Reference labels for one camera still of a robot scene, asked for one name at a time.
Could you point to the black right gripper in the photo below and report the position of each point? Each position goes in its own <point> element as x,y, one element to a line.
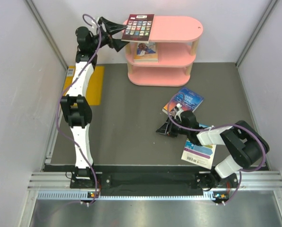
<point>163,129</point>

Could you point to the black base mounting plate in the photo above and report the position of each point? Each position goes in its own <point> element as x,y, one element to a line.
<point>157,180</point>

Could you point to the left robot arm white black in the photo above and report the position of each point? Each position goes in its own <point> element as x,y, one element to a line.
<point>75,108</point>

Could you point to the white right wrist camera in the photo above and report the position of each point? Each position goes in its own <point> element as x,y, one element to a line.
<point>178,109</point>

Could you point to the green Treehouse book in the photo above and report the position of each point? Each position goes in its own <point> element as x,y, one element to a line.
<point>146,60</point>

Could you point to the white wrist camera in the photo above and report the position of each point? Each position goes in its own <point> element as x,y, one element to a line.
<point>96,22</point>
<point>178,109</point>

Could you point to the aluminium frame rail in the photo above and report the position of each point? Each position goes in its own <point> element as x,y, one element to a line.
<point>53,186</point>

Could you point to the orange Othello book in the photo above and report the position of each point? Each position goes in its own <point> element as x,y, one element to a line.
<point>146,51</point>

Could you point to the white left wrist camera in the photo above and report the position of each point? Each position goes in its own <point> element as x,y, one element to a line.
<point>96,22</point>

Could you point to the blue Jane Eyre book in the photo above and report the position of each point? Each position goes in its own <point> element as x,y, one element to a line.
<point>189,100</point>

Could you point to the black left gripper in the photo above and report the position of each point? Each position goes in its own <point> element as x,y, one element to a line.
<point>111,28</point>

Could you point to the pink three-tier shelf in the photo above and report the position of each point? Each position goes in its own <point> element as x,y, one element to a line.
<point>176,39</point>

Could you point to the white colourful back-cover book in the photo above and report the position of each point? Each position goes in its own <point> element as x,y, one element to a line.
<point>199,155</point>

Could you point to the yellow plastic file folder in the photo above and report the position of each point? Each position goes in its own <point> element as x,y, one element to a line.
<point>95,84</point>

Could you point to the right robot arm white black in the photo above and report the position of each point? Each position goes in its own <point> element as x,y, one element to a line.
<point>244,144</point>

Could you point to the dark red book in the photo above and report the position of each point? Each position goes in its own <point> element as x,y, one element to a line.
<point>138,28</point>

